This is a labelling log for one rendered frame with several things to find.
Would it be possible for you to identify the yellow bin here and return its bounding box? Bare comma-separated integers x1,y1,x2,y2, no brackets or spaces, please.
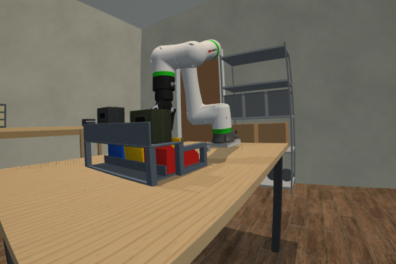
124,146,144,162

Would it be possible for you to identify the dark grey metal shelf rack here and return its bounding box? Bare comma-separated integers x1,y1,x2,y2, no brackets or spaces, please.
84,122,210,186

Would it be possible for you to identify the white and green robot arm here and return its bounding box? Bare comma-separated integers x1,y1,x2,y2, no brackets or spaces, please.
150,40,238,144

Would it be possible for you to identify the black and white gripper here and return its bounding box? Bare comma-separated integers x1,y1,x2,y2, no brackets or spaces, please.
151,91,176,131

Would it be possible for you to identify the blue open bin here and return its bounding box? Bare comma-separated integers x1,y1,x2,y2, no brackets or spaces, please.
108,144,125,159

